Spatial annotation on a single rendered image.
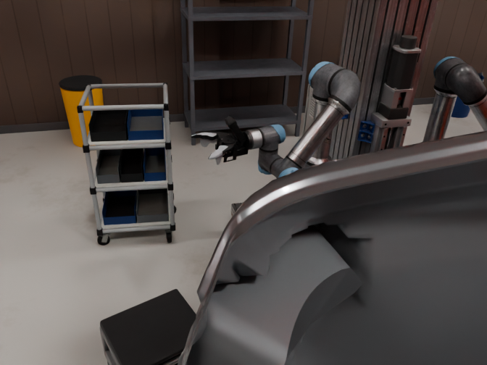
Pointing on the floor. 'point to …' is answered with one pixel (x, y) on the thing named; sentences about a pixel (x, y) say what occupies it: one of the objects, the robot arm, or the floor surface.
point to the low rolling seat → (148, 332)
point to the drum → (72, 95)
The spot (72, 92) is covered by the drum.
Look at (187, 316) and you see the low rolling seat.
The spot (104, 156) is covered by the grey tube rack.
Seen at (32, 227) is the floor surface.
